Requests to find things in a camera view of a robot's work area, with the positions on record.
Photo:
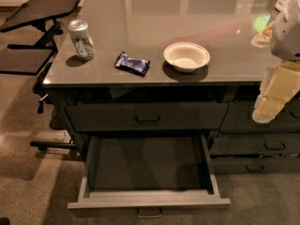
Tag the grey drawer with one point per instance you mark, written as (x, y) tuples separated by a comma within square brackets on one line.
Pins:
[(146, 116), (147, 178), (255, 144), (257, 165), (239, 119)]

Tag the black tilted stand table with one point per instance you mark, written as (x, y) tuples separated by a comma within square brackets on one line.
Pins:
[(44, 15)]

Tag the white paper bowl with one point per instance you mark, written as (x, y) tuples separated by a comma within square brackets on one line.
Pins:
[(186, 56)]

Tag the grey drawer cabinet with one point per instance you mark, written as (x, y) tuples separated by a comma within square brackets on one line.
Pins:
[(164, 66)]

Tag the blue snack wrapper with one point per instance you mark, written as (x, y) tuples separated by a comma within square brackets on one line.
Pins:
[(137, 66)]

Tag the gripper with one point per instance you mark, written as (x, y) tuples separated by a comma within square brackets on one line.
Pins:
[(287, 38)]

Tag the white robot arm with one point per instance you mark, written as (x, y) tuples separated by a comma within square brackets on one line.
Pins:
[(285, 36)]

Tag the silver soda can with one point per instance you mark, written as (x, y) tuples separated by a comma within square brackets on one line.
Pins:
[(81, 39)]

